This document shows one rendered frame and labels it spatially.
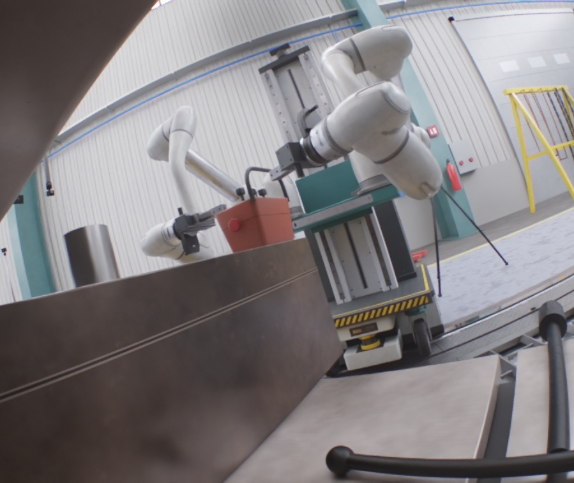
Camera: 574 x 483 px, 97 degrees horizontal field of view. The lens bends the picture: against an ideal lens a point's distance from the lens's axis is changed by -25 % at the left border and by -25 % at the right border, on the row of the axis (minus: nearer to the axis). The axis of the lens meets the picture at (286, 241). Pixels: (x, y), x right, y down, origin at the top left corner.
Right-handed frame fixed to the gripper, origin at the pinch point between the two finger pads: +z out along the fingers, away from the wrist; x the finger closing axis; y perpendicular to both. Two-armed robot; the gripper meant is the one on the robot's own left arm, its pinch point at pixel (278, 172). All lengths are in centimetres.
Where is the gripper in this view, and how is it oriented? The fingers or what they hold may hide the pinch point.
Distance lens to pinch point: 86.3
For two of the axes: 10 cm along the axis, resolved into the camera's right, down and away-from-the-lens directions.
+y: 3.1, 9.5, -0.5
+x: 7.4, -2.1, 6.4
